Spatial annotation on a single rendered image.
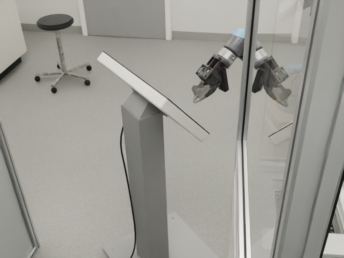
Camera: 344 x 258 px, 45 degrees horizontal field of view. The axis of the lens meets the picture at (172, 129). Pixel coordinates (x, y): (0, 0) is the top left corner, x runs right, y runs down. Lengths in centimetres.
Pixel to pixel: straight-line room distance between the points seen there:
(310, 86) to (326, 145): 6
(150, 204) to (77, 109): 197
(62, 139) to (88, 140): 22
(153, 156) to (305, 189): 149
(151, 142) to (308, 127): 148
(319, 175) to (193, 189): 250
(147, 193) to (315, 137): 164
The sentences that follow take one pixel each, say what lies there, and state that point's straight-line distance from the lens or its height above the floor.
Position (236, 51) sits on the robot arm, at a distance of 175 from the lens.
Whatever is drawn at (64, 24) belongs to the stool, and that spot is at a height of 62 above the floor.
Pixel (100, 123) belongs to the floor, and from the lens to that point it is 357.
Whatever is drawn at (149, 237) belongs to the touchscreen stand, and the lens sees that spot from 216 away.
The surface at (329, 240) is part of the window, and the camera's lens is 45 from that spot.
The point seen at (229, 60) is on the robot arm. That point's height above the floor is 121.
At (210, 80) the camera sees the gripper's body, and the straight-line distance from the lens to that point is 172.
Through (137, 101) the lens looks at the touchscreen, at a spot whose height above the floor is 106.
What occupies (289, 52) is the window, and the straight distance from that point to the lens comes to 53.
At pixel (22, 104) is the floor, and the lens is 407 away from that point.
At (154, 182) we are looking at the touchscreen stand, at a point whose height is 65.
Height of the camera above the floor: 194
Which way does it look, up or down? 35 degrees down
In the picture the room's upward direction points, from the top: 2 degrees counter-clockwise
